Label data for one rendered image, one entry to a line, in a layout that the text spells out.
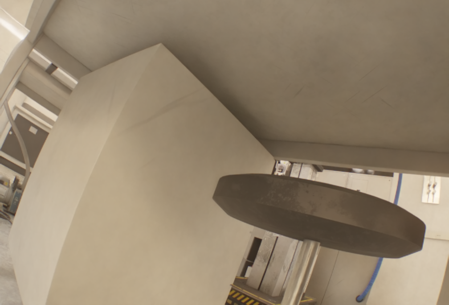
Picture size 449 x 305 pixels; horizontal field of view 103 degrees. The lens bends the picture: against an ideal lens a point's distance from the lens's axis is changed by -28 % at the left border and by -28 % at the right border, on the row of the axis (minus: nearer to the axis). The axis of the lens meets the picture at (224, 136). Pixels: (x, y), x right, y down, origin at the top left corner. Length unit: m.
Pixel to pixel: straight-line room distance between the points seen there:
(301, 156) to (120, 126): 0.55
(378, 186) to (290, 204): 1.93
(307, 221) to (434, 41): 0.33
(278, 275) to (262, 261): 0.13
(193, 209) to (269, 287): 0.85
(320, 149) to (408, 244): 0.53
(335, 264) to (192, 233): 1.55
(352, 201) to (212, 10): 0.38
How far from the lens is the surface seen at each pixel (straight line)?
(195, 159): 0.54
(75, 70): 0.99
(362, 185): 2.17
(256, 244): 2.34
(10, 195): 1.86
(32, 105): 3.80
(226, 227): 0.68
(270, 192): 0.27
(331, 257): 2.02
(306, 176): 1.41
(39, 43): 0.98
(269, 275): 1.34
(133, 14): 0.58
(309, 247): 0.41
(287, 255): 1.32
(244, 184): 0.29
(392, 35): 0.43
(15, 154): 3.76
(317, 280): 2.04
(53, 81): 1.43
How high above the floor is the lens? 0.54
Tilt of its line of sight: 19 degrees up
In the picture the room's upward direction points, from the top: 21 degrees clockwise
